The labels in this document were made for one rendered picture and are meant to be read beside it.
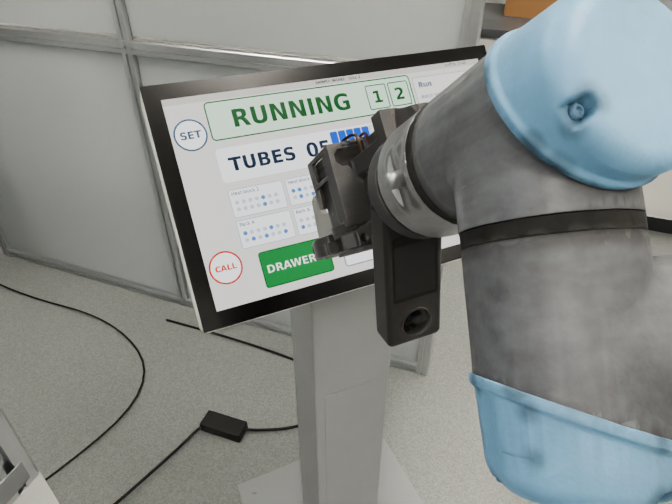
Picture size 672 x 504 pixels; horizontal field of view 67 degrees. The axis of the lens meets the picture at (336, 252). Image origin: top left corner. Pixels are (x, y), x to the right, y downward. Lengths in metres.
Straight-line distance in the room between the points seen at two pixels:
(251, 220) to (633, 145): 0.51
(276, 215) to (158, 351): 1.43
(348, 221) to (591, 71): 0.22
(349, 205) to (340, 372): 0.62
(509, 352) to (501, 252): 0.04
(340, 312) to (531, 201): 0.67
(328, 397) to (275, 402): 0.80
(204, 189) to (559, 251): 0.51
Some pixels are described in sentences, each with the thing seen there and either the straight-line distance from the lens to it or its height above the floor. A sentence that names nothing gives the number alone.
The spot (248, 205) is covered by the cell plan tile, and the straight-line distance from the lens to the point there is 0.65.
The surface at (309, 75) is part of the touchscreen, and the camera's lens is 0.73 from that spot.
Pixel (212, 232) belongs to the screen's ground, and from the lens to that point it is 0.64.
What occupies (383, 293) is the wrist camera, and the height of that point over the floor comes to 1.15.
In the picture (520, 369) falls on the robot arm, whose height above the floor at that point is 1.24.
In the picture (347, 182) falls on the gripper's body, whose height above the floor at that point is 1.22.
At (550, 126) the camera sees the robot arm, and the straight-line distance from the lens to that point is 0.19.
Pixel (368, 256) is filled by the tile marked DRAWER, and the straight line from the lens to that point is 0.68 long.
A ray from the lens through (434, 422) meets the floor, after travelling 1.75.
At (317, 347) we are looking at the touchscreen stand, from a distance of 0.88.
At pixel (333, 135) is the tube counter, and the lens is 0.70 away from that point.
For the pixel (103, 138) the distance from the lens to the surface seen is 1.98.
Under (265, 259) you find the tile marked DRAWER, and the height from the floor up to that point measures 1.01.
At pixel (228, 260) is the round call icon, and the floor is 1.02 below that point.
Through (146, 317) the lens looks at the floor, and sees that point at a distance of 2.19.
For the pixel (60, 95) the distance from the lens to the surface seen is 2.04.
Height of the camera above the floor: 1.39
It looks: 35 degrees down
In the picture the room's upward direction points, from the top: straight up
